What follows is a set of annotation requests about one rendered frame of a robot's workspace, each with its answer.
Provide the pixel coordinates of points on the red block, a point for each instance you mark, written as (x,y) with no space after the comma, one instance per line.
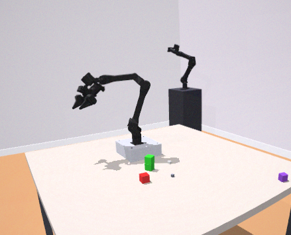
(144,177)

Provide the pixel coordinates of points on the small purple cube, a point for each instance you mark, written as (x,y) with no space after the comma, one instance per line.
(283,177)

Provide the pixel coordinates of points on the green block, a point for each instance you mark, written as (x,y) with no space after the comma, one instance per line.
(149,167)
(149,159)

